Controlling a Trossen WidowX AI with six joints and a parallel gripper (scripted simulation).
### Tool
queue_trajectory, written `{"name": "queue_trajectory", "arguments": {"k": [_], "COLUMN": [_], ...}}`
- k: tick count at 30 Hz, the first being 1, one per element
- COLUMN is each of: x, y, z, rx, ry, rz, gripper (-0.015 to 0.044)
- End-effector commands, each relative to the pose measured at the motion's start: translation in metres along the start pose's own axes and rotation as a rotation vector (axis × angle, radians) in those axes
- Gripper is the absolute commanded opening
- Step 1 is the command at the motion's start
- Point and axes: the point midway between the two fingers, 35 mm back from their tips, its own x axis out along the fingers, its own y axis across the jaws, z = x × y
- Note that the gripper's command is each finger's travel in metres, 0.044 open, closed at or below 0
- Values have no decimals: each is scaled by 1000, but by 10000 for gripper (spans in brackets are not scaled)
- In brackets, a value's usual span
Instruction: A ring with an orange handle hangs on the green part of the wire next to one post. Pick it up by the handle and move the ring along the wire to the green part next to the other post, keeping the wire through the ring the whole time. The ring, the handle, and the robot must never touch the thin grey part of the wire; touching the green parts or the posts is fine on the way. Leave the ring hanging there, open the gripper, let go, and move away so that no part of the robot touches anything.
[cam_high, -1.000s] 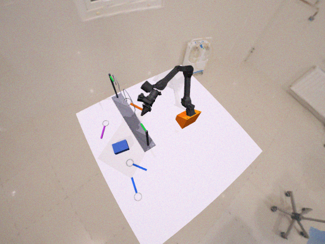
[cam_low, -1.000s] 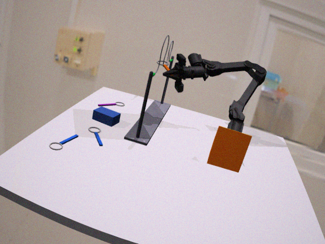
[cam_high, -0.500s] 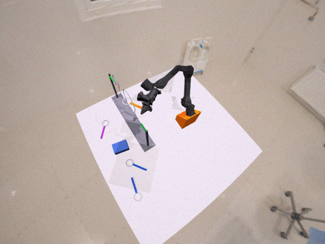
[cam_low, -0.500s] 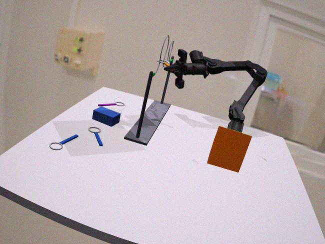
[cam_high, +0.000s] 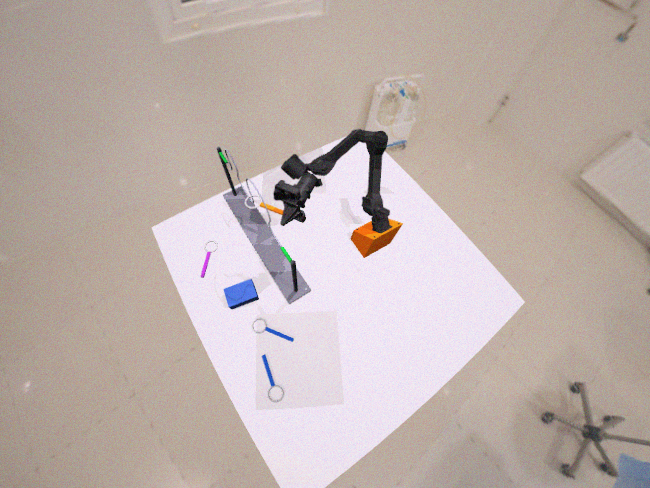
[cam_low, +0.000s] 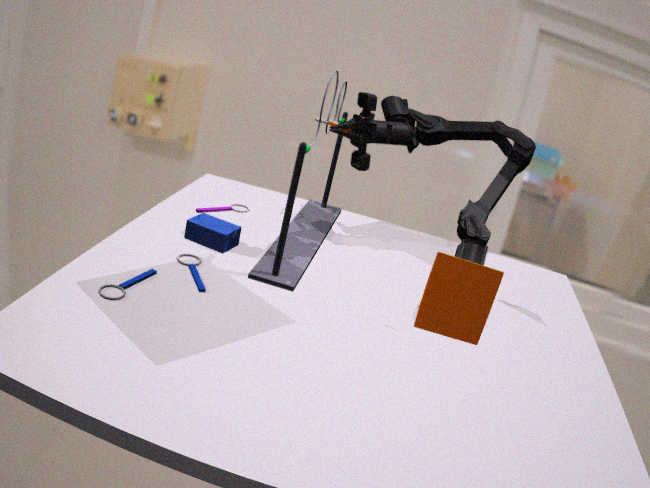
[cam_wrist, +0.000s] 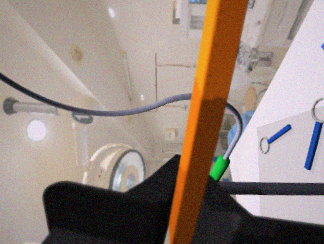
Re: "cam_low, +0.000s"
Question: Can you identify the blue bar with grey loop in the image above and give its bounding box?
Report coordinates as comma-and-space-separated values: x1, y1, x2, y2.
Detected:
98, 269, 157, 300
177, 254, 206, 293

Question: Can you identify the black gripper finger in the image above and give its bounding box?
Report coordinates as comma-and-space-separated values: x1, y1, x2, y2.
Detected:
330, 114, 364, 130
330, 129, 362, 148

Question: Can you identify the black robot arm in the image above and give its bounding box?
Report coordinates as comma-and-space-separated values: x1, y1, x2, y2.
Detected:
381, 95, 536, 266

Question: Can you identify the blue rectangular block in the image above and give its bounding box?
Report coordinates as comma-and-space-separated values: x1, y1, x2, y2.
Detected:
184, 213, 242, 254

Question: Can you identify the purple handle with grey wire loop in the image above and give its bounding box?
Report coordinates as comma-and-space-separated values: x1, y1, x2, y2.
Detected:
196, 204, 250, 213

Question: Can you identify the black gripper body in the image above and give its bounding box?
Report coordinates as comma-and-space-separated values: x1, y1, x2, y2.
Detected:
351, 93, 396, 171

